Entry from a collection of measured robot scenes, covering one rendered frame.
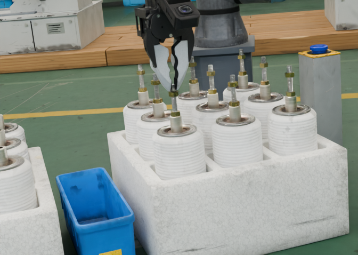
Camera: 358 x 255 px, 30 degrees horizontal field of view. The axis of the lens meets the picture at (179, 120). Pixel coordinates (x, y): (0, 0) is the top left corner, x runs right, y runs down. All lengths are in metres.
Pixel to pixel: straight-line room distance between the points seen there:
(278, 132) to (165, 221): 0.28
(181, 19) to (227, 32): 0.69
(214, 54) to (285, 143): 0.54
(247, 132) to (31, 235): 0.43
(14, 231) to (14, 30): 2.41
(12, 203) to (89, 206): 0.38
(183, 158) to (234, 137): 0.10
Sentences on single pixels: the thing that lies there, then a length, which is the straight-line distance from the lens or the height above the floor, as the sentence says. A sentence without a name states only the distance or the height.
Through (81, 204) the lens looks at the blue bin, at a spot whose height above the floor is 0.05.
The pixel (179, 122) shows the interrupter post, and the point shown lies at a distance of 1.23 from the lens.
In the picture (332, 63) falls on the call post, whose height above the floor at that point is 0.29.
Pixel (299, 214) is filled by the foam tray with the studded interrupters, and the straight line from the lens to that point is 1.31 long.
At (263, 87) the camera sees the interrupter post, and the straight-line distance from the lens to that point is 1.41.
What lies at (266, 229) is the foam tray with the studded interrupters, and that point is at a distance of 1.29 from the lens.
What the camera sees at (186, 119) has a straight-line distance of 1.47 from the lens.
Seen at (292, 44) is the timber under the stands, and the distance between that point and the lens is 3.22.
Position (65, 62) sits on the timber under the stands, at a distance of 3.36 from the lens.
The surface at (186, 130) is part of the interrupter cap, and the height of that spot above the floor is 0.25.
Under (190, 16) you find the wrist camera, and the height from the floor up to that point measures 0.47.
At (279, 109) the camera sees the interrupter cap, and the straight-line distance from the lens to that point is 1.33.
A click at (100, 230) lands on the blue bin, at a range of 1.23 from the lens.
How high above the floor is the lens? 0.61
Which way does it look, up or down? 16 degrees down
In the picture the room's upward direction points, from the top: 5 degrees counter-clockwise
